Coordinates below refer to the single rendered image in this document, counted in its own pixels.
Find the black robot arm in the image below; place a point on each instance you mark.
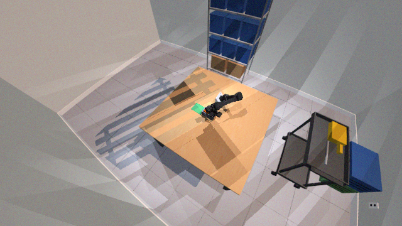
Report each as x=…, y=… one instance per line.
x=227, y=100

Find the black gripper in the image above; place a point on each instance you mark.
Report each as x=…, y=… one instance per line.
x=218, y=114

